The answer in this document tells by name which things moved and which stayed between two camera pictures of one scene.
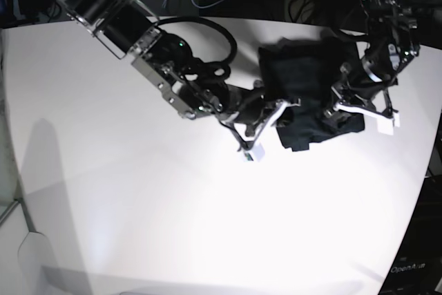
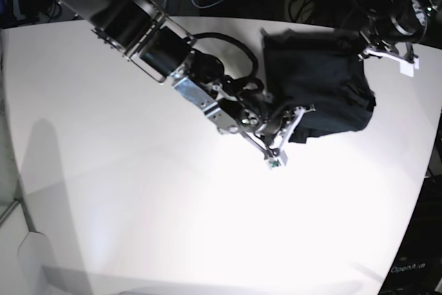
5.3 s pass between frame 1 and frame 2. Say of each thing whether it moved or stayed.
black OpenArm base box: stayed
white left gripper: moved
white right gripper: moved
